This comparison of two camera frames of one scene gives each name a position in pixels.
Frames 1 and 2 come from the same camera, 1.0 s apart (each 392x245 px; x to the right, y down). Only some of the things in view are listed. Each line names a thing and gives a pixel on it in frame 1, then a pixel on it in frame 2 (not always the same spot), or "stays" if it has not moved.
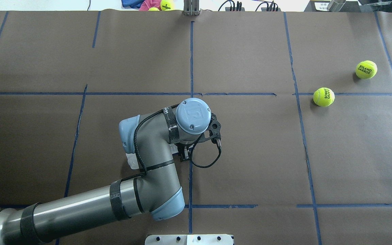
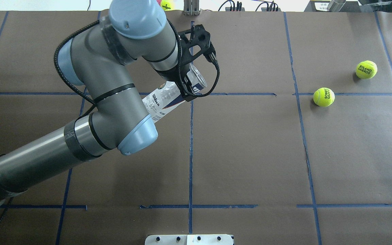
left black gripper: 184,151 → 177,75
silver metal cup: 335,5 stays
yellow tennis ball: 366,69 stays
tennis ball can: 132,160 → 166,95
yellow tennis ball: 324,96 stays
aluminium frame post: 191,7 stays
